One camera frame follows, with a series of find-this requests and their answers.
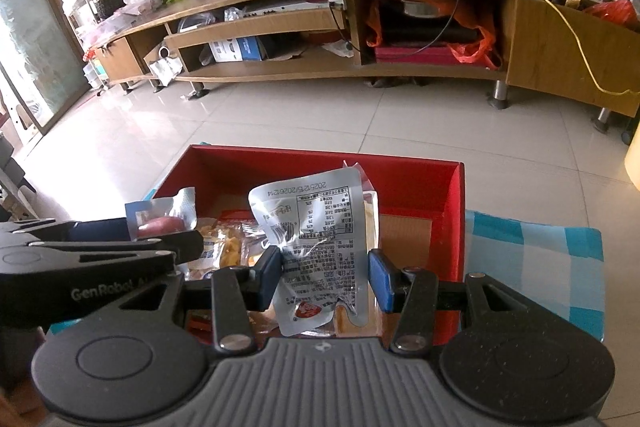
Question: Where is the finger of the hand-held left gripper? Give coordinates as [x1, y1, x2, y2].
[27, 229, 204, 265]
[0, 217, 130, 248]

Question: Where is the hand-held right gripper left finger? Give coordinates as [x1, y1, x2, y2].
[97, 246, 284, 354]

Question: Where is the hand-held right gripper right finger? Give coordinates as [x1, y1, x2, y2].
[366, 248, 546, 355]

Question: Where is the clear red sausage packet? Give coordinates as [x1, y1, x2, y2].
[124, 187, 197, 240]

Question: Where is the yellow waffle snack packet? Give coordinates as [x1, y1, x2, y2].
[185, 214, 263, 283]

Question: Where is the silver white snack pouch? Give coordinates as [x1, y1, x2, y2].
[248, 167, 371, 338]

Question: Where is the red cardboard box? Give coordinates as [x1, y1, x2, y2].
[142, 144, 467, 348]

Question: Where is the black chair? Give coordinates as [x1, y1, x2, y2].
[0, 142, 38, 223]

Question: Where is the white plastic drawer cart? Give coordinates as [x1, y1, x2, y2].
[80, 47, 108, 95]

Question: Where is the white plastic bag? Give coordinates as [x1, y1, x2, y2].
[144, 47, 183, 85]

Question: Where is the glass sliding door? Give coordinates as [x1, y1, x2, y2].
[0, 0, 86, 132]

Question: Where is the blue white box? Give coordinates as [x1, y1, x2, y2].
[209, 36, 263, 62]

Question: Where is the clear plastic container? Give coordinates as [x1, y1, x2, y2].
[177, 14, 221, 35]

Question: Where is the black basket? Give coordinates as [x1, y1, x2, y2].
[92, 0, 126, 20]

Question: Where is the red flat box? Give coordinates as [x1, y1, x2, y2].
[375, 46, 488, 68]

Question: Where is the orange plastic bag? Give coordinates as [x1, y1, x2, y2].
[365, 0, 502, 68]

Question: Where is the black flat appliance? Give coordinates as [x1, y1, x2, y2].
[377, 2, 483, 48]

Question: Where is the silver media player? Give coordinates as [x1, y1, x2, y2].
[242, 0, 346, 20]

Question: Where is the silver metal pot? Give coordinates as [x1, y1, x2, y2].
[402, 0, 443, 16]

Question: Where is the yellow trash bin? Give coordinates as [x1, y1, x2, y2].
[622, 142, 640, 192]

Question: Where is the wooden TV stand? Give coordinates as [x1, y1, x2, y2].
[85, 0, 640, 118]

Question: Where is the red plastic bag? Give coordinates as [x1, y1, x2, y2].
[582, 0, 638, 28]

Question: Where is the yellow cable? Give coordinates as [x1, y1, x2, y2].
[425, 0, 640, 96]

